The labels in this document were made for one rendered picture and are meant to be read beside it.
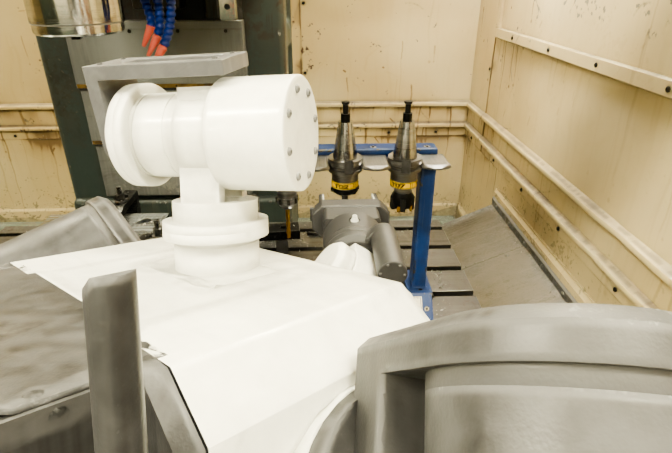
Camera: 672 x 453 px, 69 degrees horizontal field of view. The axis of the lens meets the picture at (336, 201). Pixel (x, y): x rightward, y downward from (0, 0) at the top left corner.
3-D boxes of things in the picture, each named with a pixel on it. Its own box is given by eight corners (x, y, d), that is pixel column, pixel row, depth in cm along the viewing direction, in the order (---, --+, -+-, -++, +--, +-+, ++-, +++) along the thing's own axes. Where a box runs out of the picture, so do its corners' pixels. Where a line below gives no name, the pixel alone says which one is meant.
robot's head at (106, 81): (233, 204, 27) (209, 63, 24) (101, 201, 29) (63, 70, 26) (272, 166, 33) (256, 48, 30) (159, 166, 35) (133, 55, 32)
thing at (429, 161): (452, 171, 87) (453, 167, 87) (423, 171, 87) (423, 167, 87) (443, 158, 94) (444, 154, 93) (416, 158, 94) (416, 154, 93)
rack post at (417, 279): (433, 298, 104) (447, 169, 91) (408, 299, 104) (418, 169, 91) (424, 273, 113) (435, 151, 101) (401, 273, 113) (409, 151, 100)
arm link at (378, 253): (366, 297, 70) (374, 353, 60) (309, 256, 67) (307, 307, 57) (422, 245, 67) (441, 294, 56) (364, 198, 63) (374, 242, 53)
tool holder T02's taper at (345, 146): (354, 152, 92) (354, 117, 89) (360, 160, 88) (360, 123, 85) (330, 153, 91) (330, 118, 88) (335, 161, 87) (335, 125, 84)
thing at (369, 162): (391, 172, 87) (391, 167, 87) (362, 172, 87) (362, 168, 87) (386, 158, 93) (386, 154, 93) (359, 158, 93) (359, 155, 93)
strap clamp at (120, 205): (127, 250, 122) (116, 196, 116) (114, 251, 122) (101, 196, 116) (144, 226, 134) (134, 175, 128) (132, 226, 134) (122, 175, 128)
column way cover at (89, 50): (255, 196, 152) (241, 21, 130) (100, 198, 151) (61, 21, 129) (256, 189, 157) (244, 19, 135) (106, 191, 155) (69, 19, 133)
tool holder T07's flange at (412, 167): (419, 163, 93) (420, 151, 92) (423, 175, 88) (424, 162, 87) (386, 162, 94) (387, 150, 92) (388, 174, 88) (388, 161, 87)
